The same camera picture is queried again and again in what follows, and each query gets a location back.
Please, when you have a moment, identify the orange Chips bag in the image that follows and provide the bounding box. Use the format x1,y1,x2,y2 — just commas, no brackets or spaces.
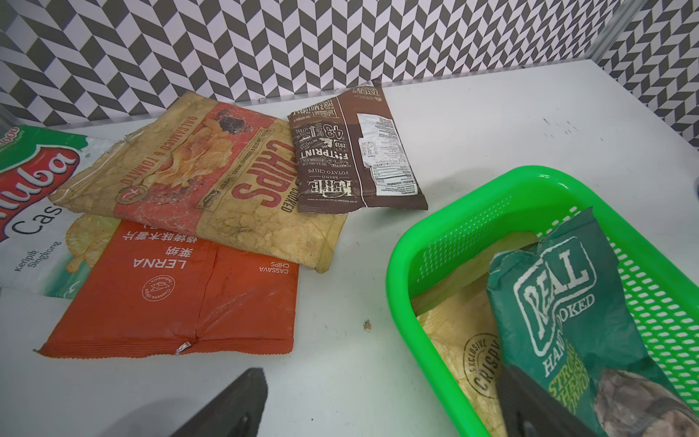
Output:
51,92,346,273

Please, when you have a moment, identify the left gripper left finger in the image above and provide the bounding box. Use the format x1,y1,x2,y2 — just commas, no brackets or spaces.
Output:
171,368,269,437

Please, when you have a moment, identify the yellow green Chips bag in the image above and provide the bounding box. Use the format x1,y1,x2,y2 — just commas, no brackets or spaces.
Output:
411,231,538,436

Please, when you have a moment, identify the green red Chuba bag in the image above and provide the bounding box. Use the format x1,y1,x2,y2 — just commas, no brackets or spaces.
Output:
1,126,115,300

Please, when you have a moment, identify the green Real chips bag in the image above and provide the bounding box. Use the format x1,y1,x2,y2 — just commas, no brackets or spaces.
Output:
487,209,698,436

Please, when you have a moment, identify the brown dark snack bag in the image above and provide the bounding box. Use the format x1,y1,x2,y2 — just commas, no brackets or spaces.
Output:
288,82,428,214

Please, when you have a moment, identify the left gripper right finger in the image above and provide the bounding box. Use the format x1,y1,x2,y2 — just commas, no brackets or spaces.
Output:
497,365,596,437

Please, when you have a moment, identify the green plastic basket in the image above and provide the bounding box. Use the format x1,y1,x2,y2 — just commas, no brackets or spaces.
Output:
386,166,698,436

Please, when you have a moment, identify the red orange snack bag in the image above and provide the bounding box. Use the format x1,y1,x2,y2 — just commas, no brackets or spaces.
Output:
40,214,300,359

